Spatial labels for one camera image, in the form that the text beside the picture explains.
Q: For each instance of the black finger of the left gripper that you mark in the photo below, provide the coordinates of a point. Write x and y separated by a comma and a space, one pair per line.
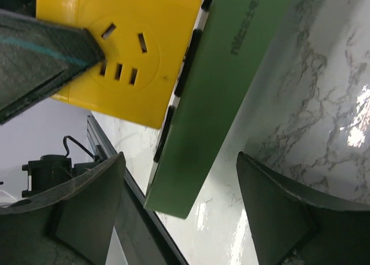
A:
39, 58

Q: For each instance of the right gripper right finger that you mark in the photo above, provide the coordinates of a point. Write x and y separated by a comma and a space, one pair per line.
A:
293, 223

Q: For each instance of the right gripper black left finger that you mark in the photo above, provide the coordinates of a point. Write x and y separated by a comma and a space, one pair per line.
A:
71, 223

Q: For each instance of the yellow cube socket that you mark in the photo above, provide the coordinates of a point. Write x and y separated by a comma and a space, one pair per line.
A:
144, 42

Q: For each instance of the green power strip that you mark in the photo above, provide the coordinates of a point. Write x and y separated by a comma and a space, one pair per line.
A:
191, 162

